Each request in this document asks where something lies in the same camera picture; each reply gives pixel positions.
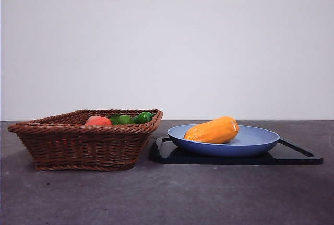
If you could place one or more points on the yellow-orange corn cob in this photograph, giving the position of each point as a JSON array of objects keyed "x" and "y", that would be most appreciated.
[{"x": 212, "y": 131}]

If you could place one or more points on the blue round plate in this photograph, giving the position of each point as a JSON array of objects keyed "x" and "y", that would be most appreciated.
[{"x": 250, "y": 144}]

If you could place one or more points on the brown woven wicker basket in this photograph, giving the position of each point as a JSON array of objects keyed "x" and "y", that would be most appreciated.
[{"x": 78, "y": 149}]

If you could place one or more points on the dark green bell pepper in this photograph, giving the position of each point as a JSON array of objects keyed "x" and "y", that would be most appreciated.
[{"x": 143, "y": 117}]

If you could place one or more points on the black rectangular tray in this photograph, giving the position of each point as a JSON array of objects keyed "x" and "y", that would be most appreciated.
[{"x": 167, "y": 157}]

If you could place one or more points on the red-orange peach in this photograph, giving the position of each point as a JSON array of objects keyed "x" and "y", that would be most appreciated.
[{"x": 97, "y": 121}]

